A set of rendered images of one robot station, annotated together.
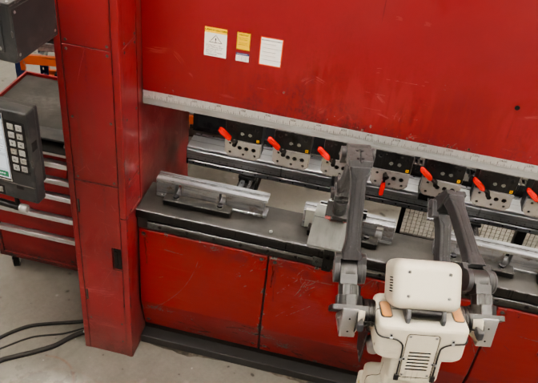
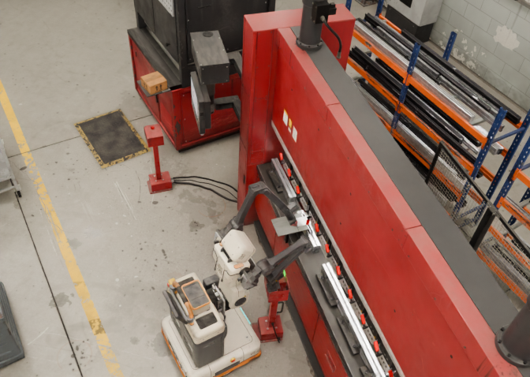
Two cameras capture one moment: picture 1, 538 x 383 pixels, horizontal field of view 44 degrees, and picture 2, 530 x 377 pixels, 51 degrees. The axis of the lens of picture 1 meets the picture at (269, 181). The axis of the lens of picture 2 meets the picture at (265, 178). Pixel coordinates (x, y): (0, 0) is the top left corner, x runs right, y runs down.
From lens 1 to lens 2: 324 cm
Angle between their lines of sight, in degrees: 45
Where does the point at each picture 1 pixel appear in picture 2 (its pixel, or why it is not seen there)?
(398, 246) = (314, 256)
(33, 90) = not seen: hidden behind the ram
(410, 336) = (218, 256)
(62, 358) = (225, 205)
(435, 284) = (233, 246)
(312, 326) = not seen: hidden behind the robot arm
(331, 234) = (284, 225)
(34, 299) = not seen: hidden behind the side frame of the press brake
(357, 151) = (257, 185)
